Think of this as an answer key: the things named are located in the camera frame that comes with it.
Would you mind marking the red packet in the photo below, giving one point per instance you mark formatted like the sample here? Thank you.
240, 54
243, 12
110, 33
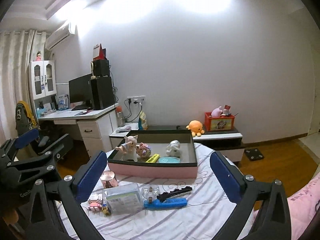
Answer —
227, 110

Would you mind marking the small cream desk lamp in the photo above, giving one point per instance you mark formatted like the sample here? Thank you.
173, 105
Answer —
93, 70

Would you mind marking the black computer tower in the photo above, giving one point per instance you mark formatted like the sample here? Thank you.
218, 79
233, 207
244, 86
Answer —
102, 92

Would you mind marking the black floor scale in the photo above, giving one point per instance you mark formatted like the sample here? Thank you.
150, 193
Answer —
253, 154

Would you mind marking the pink plush toy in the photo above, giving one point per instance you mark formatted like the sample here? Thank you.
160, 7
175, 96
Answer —
217, 111

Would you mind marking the red printed crate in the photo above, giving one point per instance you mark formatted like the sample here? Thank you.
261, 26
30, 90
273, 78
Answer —
220, 123

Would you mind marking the dark mouse pad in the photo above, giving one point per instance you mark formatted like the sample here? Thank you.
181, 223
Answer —
83, 112

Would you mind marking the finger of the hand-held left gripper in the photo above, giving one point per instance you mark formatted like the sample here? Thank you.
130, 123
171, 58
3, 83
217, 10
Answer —
60, 146
26, 139

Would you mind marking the white wall socket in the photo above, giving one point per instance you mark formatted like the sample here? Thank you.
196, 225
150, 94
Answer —
136, 100

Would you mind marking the red and white folders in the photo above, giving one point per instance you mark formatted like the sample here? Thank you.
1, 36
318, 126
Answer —
99, 52

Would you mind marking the cream striped curtain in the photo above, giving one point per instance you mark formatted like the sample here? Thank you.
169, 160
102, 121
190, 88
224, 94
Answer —
15, 80

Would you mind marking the black computer monitor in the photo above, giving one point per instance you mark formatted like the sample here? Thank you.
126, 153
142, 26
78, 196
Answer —
80, 90

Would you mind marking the white air conditioner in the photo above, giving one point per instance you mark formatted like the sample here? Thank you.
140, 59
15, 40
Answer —
60, 36

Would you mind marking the white desk with drawers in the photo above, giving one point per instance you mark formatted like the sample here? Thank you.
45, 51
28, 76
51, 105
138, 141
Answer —
97, 125

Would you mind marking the yellow highlighter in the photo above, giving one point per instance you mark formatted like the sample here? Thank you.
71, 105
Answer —
152, 158

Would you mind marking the orange octopus plush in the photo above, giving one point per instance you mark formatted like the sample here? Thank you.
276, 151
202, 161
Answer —
196, 127

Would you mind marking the pink box with black rim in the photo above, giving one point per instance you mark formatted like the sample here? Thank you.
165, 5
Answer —
152, 171

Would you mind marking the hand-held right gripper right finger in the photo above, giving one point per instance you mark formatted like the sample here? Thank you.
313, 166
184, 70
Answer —
225, 178

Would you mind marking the low black and white cabinet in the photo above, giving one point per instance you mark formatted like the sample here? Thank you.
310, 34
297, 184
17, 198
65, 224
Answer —
222, 141

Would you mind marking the pig hat doll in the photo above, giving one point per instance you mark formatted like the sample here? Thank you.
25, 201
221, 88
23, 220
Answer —
130, 143

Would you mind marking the rose gold jar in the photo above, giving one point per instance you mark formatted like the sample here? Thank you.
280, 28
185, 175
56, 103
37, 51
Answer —
109, 179

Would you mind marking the small pink doll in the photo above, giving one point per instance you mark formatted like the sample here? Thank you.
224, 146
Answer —
38, 55

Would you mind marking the pink pixel block toy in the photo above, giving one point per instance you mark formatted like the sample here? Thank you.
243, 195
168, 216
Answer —
96, 202

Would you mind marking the blue and white packets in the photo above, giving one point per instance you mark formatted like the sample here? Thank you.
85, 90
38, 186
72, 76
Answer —
62, 102

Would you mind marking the bottle with orange cap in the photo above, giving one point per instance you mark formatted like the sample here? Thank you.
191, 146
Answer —
120, 117

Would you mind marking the white glass-door cabinet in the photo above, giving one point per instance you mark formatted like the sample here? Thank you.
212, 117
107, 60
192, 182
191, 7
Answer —
42, 80

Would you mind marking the pink quilted blanket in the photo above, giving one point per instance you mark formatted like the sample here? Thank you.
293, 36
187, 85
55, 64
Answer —
302, 205

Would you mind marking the clear glass bottle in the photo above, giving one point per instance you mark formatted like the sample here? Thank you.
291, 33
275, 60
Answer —
150, 192

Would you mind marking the black speaker box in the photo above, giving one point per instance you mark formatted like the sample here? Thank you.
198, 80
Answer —
102, 67

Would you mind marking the clear plastic box green label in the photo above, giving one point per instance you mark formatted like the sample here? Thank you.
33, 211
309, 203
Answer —
122, 198

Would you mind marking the teal plastic case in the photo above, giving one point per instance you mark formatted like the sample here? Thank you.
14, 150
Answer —
170, 160

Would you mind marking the pink block ball toy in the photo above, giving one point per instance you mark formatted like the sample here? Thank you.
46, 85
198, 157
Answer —
143, 150

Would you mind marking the printed papers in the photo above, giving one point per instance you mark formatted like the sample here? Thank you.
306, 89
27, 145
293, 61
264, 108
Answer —
123, 129

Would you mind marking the chair draped with clothes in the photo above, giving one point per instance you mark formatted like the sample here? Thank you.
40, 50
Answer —
23, 120

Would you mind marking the white elephant figure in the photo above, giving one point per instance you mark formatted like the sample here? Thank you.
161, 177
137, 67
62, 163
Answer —
173, 148

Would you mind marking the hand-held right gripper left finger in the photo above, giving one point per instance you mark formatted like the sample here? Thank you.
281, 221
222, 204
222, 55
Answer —
92, 178

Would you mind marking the black hair clip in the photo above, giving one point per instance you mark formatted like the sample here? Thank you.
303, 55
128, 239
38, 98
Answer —
175, 192

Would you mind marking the black keyboard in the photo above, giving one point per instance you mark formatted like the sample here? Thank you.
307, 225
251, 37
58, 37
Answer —
81, 108

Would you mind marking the yellow snack bag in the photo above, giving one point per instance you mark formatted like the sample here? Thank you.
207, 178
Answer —
143, 121

